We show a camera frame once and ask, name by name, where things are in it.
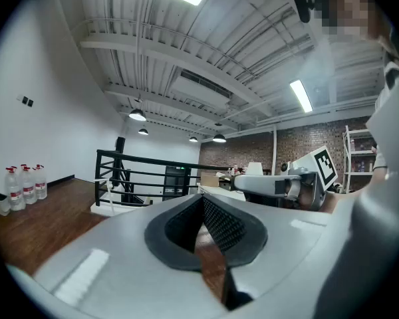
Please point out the black head-worn camera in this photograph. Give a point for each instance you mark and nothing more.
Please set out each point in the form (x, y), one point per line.
(302, 3)

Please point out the small white bin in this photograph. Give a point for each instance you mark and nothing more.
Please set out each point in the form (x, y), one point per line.
(0, 204)

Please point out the black pendant lamp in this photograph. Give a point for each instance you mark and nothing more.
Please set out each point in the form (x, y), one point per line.
(137, 115)
(219, 138)
(193, 139)
(143, 131)

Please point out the open cardboard box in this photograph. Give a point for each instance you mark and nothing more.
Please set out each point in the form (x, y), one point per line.
(209, 179)

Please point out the ceiling tube light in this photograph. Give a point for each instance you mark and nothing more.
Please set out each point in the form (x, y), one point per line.
(301, 95)

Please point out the white table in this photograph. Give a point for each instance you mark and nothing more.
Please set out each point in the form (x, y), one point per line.
(219, 189)

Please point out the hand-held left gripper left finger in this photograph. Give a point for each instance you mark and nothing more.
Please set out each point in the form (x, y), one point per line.
(119, 261)

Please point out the person's head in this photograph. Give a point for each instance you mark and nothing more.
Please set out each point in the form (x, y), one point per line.
(349, 8)

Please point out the person's right forearm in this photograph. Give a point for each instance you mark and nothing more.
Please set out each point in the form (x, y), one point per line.
(342, 201)

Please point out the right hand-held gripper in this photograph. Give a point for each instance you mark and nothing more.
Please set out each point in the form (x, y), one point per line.
(324, 168)

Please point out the ceiling air conditioner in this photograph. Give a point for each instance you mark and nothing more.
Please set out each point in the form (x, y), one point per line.
(199, 90)

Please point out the black metal railing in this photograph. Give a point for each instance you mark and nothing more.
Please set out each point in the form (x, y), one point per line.
(98, 178)

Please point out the white vertical pipe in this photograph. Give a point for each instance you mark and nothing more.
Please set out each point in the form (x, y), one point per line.
(274, 151)

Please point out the black wall switches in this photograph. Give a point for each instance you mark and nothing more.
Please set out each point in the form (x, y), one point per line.
(27, 101)

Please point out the black cabinet with green light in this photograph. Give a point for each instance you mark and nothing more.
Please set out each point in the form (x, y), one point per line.
(174, 184)

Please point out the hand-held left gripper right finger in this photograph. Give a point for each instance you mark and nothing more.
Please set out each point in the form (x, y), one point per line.
(279, 244)

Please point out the clear water bottle red cap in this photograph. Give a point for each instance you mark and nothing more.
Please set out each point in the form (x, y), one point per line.
(29, 188)
(22, 169)
(16, 191)
(41, 184)

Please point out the white metal shelf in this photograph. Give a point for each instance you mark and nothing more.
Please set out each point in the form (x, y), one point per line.
(359, 151)

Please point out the person's grey shirt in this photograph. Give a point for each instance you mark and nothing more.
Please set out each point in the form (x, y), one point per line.
(369, 261)

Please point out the black wall speaker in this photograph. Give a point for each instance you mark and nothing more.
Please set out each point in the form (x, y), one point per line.
(120, 145)

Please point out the white table lamp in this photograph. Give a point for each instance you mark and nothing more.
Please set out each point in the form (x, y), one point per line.
(254, 169)

